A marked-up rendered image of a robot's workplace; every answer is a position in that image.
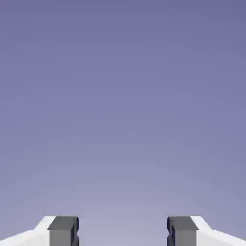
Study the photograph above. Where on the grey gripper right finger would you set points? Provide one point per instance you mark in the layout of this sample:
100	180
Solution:
184	230

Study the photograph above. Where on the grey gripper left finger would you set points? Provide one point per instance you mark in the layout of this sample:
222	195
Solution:
61	230

